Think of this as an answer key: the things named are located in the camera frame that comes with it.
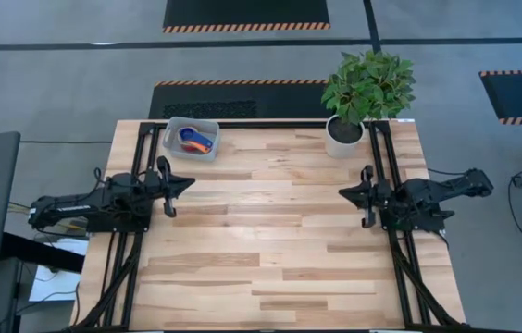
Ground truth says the white paper sheet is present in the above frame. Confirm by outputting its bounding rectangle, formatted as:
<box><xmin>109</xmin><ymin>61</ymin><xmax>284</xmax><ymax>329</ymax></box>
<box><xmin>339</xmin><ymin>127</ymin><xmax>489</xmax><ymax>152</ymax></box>
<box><xmin>29</xmin><ymin>237</ymin><xmax>90</xmax><ymax>303</ymax></box>

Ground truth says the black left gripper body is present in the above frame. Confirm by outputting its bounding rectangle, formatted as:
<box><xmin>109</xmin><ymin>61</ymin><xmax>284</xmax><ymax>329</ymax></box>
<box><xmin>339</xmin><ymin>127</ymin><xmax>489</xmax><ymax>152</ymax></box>
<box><xmin>149</xmin><ymin>155</ymin><xmax>178</xmax><ymax>219</ymax></box>

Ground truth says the black mat striped hazard edge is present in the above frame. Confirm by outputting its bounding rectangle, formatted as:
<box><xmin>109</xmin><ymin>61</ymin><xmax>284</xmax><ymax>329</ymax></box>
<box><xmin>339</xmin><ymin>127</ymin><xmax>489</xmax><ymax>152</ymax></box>
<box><xmin>478</xmin><ymin>68</ymin><xmax>522</xmax><ymax>126</ymax></box>
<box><xmin>148</xmin><ymin>79</ymin><xmax>337</xmax><ymax>121</ymax></box>
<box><xmin>162</xmin><ymin>0</ymin><xmax>331</xmax><ymax>34</ymax></box>

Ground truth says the orange measuring cup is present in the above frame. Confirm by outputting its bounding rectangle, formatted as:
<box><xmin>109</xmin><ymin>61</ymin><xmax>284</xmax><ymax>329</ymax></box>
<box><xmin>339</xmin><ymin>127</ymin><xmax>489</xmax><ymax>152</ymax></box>
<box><xmin>180</xmin><ymin>142</ymin><xmax>213</xmax><ymax>154</ymax></box>

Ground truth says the dark blue measuring cup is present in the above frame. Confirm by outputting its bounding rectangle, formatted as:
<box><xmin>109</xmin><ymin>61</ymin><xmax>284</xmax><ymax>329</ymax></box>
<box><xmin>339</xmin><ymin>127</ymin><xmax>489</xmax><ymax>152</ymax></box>
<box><xmin>178</xmin><ymin>126</ymin><xmax>215</xmax><ymax>152</ymax></box>

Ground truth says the yellow and black cable bundle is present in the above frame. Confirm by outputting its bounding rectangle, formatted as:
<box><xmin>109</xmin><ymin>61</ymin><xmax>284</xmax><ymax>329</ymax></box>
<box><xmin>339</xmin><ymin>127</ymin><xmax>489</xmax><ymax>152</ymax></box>
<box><xmin>7</xmin><ymin>198</ymin><xmax>89</xmax><ymax>231</ymax></box>

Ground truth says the black aluminium table frame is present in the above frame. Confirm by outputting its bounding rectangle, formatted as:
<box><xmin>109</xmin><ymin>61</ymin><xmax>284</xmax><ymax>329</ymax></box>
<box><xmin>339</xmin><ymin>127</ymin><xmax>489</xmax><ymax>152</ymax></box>
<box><xmin>59</xmin><ymin>119</ymin><xmax>471</xmax><ymax>333</ymax></box>

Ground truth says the green plant in white pot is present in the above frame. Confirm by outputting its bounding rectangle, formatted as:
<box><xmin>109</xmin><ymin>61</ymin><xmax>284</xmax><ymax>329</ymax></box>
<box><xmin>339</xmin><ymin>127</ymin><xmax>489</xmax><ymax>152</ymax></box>
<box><xmin>320</xmin><ymin>49</ymin><xmax>417</xmax><ymax>160</ymax></box>

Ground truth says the grey plastic basket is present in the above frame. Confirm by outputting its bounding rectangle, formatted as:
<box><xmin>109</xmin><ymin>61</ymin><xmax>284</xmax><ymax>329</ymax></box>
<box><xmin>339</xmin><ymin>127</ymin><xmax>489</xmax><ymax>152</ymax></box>
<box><xmin>161</xmin><ymin>116</ymin><xmax>221</xmax><ymax>164</ymax></box>

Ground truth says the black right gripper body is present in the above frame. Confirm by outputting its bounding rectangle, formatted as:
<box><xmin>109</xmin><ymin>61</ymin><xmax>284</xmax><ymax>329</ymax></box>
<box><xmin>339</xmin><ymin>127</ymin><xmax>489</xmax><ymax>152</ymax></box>
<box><xmin>361</xmin><ymin>165</ymin><xmax>392</xmax><ymax>229</ymax></box>

